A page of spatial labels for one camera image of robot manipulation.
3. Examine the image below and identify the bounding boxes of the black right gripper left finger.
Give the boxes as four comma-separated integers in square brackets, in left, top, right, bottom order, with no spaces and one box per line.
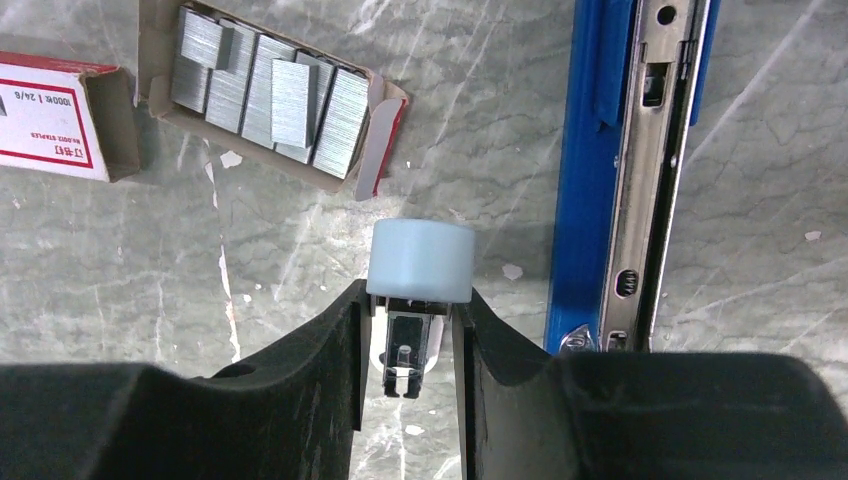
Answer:
[1,280,369,479]

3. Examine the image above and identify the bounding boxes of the cardboard staple tray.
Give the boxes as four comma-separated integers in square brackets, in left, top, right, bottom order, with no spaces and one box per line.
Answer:
[136,1,409,201]

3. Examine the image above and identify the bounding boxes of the red white staple box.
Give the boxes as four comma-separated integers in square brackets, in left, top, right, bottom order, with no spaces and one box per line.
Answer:
[1,51,141,183]

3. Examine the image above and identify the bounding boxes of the small white light-blue stapler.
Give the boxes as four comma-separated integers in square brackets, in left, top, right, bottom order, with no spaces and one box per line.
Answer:
[366,218,476,399]

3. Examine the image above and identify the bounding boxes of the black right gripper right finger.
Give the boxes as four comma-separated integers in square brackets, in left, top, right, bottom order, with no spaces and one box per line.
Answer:
[451,295,847,479]

